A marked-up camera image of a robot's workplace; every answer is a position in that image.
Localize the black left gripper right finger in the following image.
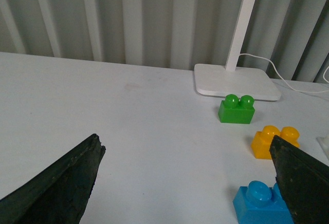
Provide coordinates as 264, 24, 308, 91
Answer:
269, 135, 328, 223

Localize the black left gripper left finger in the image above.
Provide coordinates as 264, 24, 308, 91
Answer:
1, 134, 106, 223

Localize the yellow toy block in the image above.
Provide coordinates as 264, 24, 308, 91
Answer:
251, 125, 300, 160

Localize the blue toy block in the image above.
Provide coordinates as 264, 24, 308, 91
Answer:
233, 180, 293, 224

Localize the green toy block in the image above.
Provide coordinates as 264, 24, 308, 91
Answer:
218, 94, 255, 124

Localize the white desk lamp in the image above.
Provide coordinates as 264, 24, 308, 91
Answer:
194, 0, 281, 101

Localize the grey pleated curtain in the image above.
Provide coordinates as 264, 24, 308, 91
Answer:
1, 0, 328, 82

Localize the white lamp cable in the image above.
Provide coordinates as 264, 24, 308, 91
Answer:
238, 52, 329, 94

